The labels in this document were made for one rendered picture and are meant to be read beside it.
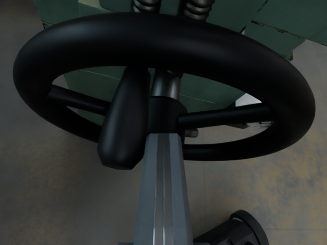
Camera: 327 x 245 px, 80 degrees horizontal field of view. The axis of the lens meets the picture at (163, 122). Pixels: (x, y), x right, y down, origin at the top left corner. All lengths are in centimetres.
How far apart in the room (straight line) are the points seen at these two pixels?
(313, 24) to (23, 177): 109
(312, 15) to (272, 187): 113
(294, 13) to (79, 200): 98
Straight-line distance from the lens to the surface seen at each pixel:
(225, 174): 120
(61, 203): 105
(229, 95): 51
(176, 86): 24
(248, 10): 21
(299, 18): 36
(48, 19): 43
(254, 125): 52
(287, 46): 40
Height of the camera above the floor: 102
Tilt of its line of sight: 67 degrees down
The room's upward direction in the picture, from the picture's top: 38 degrees clockwise
